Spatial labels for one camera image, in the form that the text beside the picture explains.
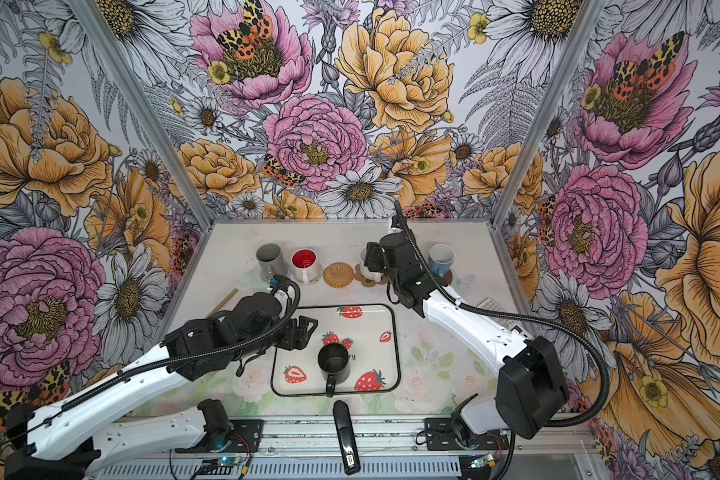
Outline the white calculator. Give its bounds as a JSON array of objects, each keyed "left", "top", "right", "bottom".
[{"left": 477, "top": 297, "right": 505, "bottom": 316}]

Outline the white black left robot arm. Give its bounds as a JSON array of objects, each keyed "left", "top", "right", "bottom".
[{"left": 4, "top": 275, "right": 316, "bottom": 479}]

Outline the tan wicker coaster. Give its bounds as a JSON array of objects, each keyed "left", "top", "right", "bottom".
[{"left": 323, "top": 262, "right": 354, "bottom": 289}]

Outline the black stapler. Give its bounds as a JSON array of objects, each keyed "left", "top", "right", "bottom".
[{"left": 332, "top": 400, "right": 361, "bottom": 475}]

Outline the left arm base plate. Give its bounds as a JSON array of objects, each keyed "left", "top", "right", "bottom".
[{"left": 176, "top": 420, "right": 264, "bottom": 454}]

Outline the brown paw shaped coaster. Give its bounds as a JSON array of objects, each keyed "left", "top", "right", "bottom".
[{"left": 354, "top": 264, "right": 387, "bottom": 288}]

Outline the black mug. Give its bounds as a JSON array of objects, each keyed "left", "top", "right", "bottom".
[{"left": 317, "top": 343, "right": 350, "bottom": 397}]

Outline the red mug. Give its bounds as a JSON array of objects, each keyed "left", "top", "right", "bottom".
[{"left": 291, "top": 248, "right": 321, "bottom": 284}]

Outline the white blue mug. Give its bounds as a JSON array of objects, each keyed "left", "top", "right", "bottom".
[{"left": 428, "top": 244, "right": 455, "bottom": 278}]

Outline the aluminium front rail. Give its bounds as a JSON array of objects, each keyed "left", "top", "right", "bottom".
[{"left": 86, "top": 413, "right": 601, "bottom": 460}]

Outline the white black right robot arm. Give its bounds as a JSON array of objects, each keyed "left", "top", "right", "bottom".
[{"left": 363, "top": 231, "right": 610, "bottom": 446}]

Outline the wooden mallet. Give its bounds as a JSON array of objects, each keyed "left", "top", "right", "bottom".
[{"left": 206, "top": 288, "right": 238, "bottom": 318}]

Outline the grey mug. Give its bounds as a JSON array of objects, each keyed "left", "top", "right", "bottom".
[{"left": 255, "top": 243, "right": 288, "bottom": 282}]

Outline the strawberry print serving tray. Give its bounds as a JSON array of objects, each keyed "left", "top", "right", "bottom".
[{"left": 271, "top": 304, "right": 401, "bottom": 397}]

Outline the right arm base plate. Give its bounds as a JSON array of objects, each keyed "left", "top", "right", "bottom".
[{"left": 417, "top": 417, "right": 509, "bottom": 452}]

